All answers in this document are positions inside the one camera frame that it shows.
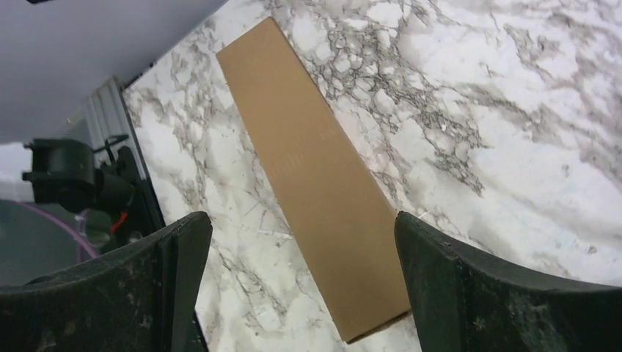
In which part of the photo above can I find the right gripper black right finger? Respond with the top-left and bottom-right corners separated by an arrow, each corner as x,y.
394,212 -> 621,351

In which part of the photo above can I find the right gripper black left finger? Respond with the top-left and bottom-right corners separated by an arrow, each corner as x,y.
1,211 -> 213,351

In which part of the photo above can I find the brown cardboard box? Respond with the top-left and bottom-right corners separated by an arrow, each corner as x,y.
217,18 -> 409,343

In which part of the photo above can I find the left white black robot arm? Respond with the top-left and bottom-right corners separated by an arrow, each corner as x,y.
21,133 -> 152,245

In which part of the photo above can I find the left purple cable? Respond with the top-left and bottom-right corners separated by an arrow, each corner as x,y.
19,201 -> 100,263

